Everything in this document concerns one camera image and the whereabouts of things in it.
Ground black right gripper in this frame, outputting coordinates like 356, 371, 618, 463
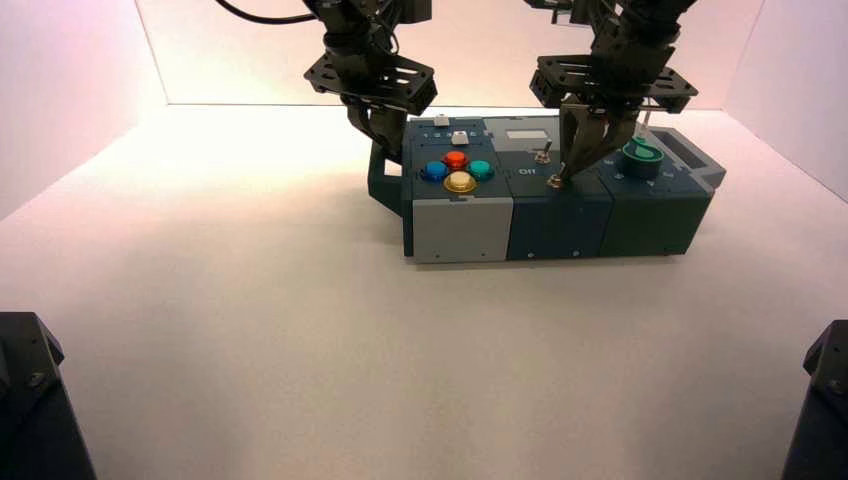
528, 25, 700, 185

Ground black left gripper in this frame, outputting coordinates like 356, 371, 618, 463
303, 47, 439, 164

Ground dark blue grey control box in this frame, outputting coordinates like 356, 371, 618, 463
368, 113, 727, 265

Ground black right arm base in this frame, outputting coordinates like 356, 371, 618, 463
781, 319, 848, 480

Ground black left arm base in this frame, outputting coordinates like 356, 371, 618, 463
0, 313, 98, 480

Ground green rotary knob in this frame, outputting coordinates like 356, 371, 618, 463
620, 137, 665, 179

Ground yellow round push button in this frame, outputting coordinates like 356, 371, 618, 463
443, 170, 478, 195

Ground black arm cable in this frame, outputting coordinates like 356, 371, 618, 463
215, 0, 321, 26

